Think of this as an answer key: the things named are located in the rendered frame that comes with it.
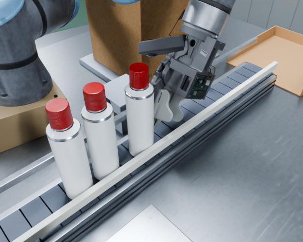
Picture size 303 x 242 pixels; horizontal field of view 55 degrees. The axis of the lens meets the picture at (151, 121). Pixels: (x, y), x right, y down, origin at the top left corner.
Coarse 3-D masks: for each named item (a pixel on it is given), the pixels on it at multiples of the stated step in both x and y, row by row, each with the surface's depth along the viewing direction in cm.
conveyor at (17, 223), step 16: (224, 80) 82; (240, 80) 82; (208, 96) 76; (240, 96) 76; (192, 112) 71; (160, 128) 67; (176, 128) 67; (192, 128) 67; (128, 144) 63; (176, 144) 64; (128, 160) 60; (128, 176) 57; (48, 192) 54; (64, 192) 55; (32, 208) 52; (48, 208) 52; (0, 224) 50; (16, 224) 50; (32, 224) 50; (64, 224) 50; (0, 240) 47
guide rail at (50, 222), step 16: (272, 64) 81; (256, 80) 77; (224, 96) 70; (208, 112) 66; (160, 144) 59; (144, 160) 57; (112, 176) 53; (96, 192) 51; (64, 208) 48; (80, 208) 50; (48, 224) 46; (16, 240) 44; (32, 240) 45
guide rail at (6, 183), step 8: (248, 40) 82; (256, 40) 83; (240, 48) 79; (224, 56) 75; (232, 56) 78; (216, 64) 74; (120, 120) 58; (40, 160) 49; (48, 160) 50; (24, 168) 48; (32, 168) 48; (40, 168) 49; (8, 176) 47; (16, 176) 47; (24, 176) 48; (0, 184) 46; (8, 184) 46; (0, 192) 46
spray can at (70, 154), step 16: (48, 112) 40; (64, 112) 40; (48, 128) 43; (64, 128) 42; (80, 128) 44; (64, 144) 43; (80, 144) 45; (64, 160) 45; (80, 160) 46; (64, 176) 48; (80, 176) 48; (80, 192) 51
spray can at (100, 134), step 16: (96, 96) 43; (96, 112) 45; (112, 112) 47; (96, 128) 46; (112, 128) 48; (96, 144) 49; (112, 144) 50; (96, 160) 52; (112, 160) 52; (96, 176) 55
